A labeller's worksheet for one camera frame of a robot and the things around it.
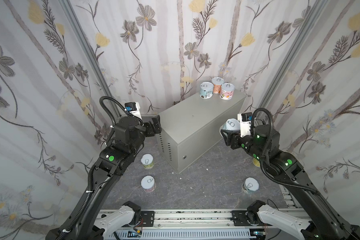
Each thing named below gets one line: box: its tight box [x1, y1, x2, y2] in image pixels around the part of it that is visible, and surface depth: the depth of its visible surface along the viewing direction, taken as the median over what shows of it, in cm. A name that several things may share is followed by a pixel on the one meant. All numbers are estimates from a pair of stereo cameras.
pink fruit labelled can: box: [219, 83, 235, 100], surface depth 81 cm
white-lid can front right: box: [242, 177, 260, 192], surface depth 82 cm
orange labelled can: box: [211, 77, 225, 94], surface depth 84 cm
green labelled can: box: [140, 153, 155, 169], surface depth 92 cm
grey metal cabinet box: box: [155, 93, 247, 173], surface depth 75 cm
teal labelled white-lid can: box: [199, 81, 214, 99], surface depth 82 cm
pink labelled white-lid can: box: [141, 175, 156, 193], surface depth 82 cm
